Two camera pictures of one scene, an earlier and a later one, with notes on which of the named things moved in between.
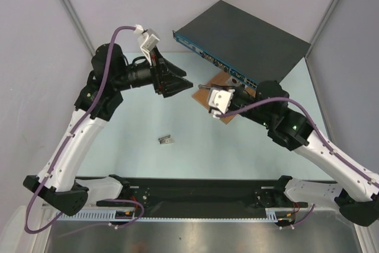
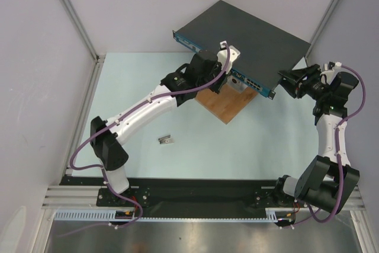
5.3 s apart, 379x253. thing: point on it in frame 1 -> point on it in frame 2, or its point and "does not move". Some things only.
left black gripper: [161, 75] -> [217, 87]
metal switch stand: [233, 81] does not move
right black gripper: [237, 93] -> [302, 84]
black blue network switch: [240, 45] does not move
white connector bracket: [147, 42] -> [234, 54]
